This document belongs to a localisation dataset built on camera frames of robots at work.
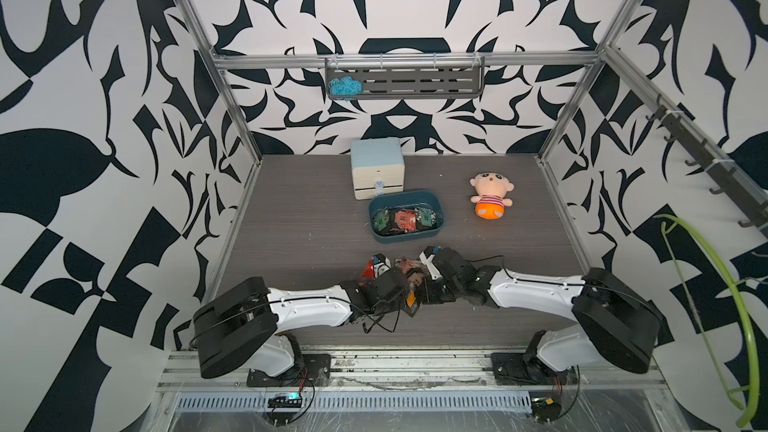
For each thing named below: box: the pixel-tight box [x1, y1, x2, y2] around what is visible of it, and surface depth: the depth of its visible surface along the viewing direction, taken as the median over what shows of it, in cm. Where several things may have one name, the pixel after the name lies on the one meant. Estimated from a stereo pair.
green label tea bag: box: [414, 208, 437, 227], surface depth 103 cm
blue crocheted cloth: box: [328, 76, 363, 102], surface depth 93 cm
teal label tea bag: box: [374, 209, 389, 232], surface depth 100 cm
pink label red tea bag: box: [395, 209, 417, 233], surface depth 100 cm
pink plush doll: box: [469, 172, 515, 220], surface depth 104 cm
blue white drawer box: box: [351, 137, 405, 199], surface depth 101 cm
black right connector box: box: [531, 397, 562, 424], surface depth 73 cm
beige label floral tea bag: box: [395, 257, 424, 286], surface depth 92 cm
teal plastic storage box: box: [368, 190, 444, 244], surface depth 101 cm
